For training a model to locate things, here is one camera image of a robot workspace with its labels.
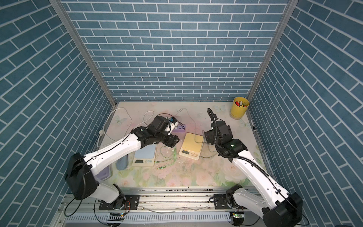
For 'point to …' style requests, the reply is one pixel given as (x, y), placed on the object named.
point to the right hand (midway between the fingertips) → (217, 130)
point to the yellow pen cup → (239, 107)
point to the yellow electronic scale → (192, 146)
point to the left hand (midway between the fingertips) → (178, 138)
